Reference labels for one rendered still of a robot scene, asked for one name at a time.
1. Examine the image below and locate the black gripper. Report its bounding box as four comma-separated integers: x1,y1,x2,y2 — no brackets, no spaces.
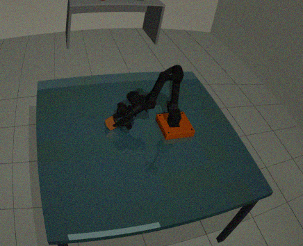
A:
113,105,137,130

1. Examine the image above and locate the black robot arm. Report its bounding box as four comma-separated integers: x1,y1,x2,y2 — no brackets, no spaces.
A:
117,65,183,127

